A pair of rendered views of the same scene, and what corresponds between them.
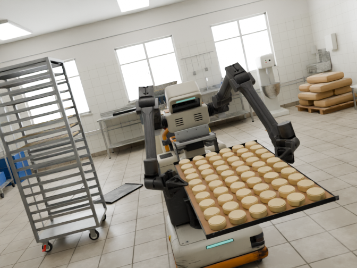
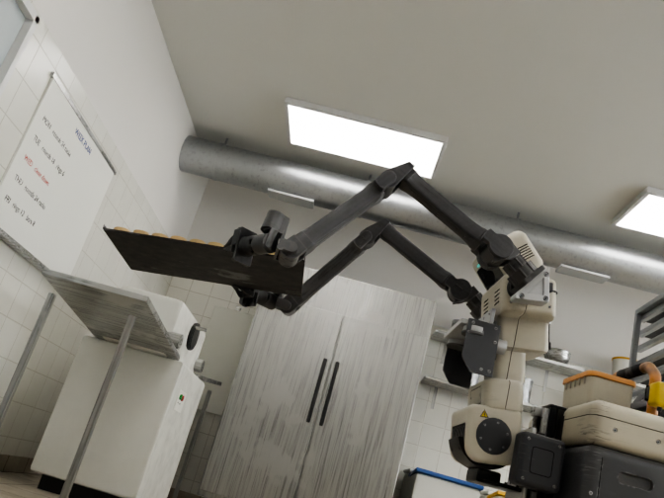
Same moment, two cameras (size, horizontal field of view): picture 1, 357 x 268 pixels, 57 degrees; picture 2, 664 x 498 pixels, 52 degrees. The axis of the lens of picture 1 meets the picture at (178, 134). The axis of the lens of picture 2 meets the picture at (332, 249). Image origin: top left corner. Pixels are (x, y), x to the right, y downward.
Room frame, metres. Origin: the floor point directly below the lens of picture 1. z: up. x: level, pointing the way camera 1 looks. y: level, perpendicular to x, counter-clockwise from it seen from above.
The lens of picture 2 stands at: (1.78, -2.23, 0.37)
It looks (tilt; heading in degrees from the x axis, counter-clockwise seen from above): 19 degrees up; 97
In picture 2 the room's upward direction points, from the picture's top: 16 degrees clockwise
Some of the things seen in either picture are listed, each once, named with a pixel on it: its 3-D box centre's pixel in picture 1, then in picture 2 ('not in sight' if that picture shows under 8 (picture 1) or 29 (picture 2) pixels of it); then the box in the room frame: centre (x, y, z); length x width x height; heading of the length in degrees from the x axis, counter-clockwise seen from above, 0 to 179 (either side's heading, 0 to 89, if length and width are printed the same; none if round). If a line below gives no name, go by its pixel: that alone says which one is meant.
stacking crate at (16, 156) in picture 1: (11, 159); not in sight; (7.19, 3.70, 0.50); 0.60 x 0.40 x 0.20; 5
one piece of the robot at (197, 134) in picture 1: (195, 144); (473, 347); (2.04, -0.09, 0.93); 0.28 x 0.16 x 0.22; 96
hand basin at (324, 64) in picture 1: (320, 62); not in sight; (7.60, -3.55, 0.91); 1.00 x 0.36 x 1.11; 3
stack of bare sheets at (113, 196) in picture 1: (118, 192); not in sight; (4.43, 1.01, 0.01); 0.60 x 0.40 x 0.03; 139
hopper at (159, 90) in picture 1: (158, 90); not in sight; (4.76, 0.12, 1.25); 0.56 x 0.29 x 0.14; 95
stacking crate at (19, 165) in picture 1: (14, 168); not in sight; (7.19, 3.70, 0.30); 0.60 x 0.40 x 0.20; 3
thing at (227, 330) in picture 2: not in sight; (221, 357); (0.32, 3.88, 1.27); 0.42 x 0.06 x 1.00; 3
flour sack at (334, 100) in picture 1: (334, 99); not in sight; (6.47, -3.20, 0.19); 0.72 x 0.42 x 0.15; 97
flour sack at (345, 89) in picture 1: (334, 89); not in sight; (6.77, -3.38, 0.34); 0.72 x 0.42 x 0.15; 3
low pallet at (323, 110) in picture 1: (326, 105); not in sight; (6.77, -3.16, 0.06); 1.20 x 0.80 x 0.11; 5
